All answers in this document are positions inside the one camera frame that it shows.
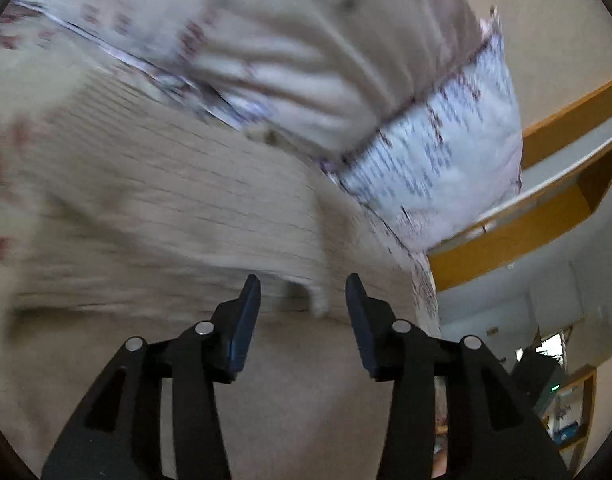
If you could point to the beige quilt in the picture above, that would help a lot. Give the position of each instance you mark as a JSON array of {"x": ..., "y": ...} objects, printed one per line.
[{"x": 306, "y": 60}]

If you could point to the white printed pillow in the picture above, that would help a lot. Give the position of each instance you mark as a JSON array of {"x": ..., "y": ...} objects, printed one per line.
[{"x": 451, "y": 160}]

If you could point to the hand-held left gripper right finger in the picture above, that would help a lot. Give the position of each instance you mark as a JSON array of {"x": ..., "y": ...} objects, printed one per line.
[{"x": 360, "y": 331}]

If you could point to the beige printed bed sheet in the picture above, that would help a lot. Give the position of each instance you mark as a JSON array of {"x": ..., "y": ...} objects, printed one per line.
[{"x": 296, "y": 410}]

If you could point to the wooden shelf unit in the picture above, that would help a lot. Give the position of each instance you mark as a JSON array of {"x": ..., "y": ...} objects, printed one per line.
[{"x": 576, "y": 410}]

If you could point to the black device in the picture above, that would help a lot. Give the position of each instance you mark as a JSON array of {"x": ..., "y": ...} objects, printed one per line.
[{"x": 536, "y": 375}]

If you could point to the wooden headboard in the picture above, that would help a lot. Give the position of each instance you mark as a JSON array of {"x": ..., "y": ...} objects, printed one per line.
[{"x": 516, "y": 245}]

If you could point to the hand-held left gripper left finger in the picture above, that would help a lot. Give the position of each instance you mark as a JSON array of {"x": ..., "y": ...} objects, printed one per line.
[{"x": 245, "y": 331}]

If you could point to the beige ribbed knit garment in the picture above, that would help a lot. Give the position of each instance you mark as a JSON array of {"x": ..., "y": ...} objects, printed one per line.
[{"x": 186, "y": 200}]

